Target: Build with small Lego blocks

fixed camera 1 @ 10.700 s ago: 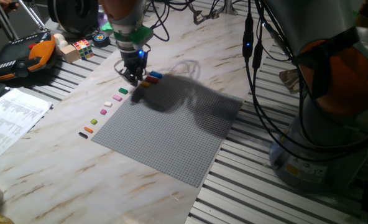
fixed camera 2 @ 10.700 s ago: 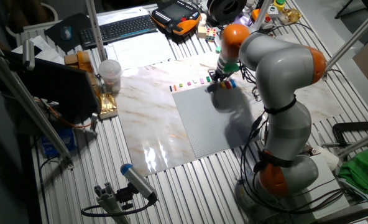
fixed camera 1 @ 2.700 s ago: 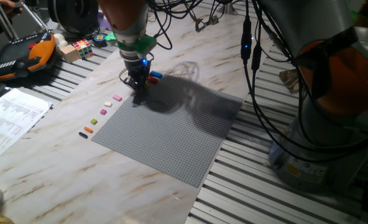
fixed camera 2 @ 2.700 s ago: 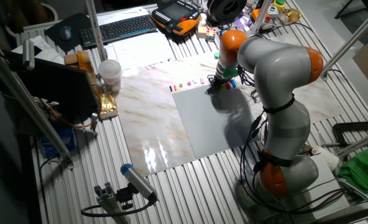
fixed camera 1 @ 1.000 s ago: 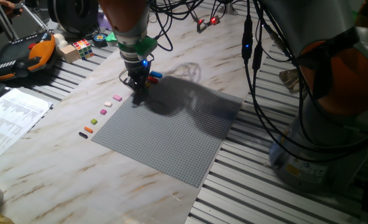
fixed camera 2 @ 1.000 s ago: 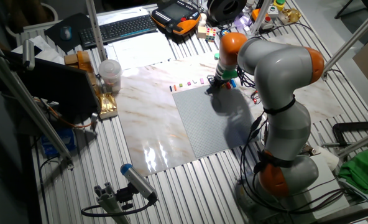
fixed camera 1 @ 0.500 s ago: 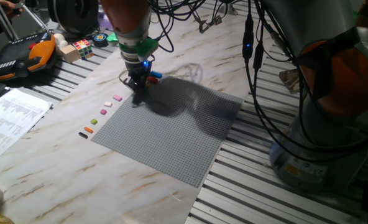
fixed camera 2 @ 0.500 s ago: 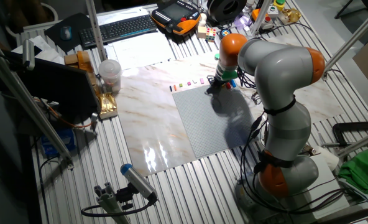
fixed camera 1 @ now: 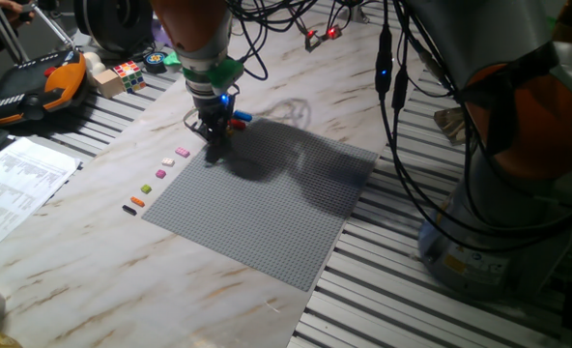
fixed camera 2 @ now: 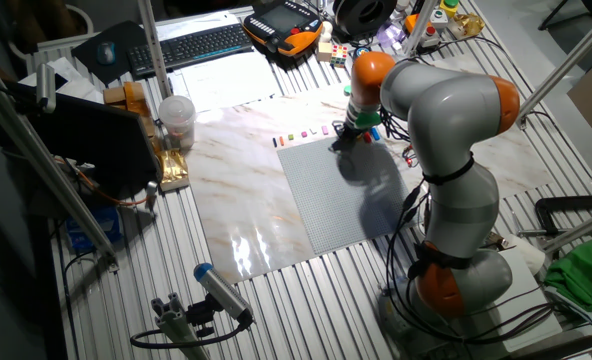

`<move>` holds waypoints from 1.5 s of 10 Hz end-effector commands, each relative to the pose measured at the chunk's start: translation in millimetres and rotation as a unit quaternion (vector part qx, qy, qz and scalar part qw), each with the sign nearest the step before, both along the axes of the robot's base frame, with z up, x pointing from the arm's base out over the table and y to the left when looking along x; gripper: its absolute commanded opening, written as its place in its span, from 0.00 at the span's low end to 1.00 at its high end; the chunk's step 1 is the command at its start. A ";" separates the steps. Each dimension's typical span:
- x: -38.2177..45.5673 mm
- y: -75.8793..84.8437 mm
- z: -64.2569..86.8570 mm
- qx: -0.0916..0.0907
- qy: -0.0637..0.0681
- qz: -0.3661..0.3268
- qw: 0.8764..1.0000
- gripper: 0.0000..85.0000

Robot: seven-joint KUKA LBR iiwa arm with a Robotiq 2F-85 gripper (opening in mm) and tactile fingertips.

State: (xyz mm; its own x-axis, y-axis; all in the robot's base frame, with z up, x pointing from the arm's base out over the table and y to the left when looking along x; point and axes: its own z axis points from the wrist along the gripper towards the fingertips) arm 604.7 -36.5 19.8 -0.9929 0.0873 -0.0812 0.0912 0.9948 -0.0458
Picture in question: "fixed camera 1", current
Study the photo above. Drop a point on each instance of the white marble pattern board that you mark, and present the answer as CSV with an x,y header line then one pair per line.
x,y
122,270

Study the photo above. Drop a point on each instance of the red long Lego brick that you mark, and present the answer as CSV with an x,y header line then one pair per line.
x,y
238,124

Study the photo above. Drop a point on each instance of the black filament spool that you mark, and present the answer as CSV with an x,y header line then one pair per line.
x,y
114,21

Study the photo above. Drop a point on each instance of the black narrow Lego brick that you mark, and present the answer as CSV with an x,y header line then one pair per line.
x,y
129,210

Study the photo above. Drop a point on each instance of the white rounded figurine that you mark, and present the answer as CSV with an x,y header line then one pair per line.
x,y
94,63

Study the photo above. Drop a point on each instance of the blue long Lego brick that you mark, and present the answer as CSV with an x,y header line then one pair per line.
x,y
243,116

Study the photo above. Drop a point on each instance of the round black puck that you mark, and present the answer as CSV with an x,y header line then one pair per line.
x,y
154,61

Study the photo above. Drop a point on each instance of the printed white paper sheet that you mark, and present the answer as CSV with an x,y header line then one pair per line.
x,y
15,188

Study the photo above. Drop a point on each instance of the silver and orange robot arm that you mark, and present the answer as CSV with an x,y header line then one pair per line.
x,y
484,29

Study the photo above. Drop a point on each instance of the white Lego brick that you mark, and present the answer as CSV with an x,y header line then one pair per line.
x,y
168,162

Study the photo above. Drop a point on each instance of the magenta square Lego brick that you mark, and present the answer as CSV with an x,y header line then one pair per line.
x,y
160,174

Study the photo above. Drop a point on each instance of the orange narrow Lego brick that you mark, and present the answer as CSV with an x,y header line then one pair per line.
x,y
137,201

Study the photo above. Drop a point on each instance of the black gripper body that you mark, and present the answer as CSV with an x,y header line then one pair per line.
x,y
213,106

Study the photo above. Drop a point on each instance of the lime green square Lego brick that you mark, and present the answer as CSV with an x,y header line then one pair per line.
x,y
146,189

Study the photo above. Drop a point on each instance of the Rubik's cube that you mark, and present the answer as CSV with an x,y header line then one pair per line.
x,y
130,76

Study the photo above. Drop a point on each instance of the small board with red lights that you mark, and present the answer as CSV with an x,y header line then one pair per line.
x,y
322,36

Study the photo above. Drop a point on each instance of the light pink Lego brick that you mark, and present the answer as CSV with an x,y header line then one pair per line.
x,y
182,152

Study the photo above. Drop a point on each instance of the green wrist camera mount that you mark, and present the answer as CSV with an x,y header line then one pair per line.
x,y
225,70

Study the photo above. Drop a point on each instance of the orange and black teach pendant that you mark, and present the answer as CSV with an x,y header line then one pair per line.
x,y
30,87

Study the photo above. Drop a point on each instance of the plain wooden cube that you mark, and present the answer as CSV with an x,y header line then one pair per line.
x,y
108,83

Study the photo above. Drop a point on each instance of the grey Lego baseplate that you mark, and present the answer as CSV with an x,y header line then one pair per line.
x,y
247,217

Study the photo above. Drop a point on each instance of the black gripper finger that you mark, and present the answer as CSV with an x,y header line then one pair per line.
x,y
208,129
223,129

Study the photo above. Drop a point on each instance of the metal bracket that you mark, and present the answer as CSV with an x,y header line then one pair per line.
x,y
452,125

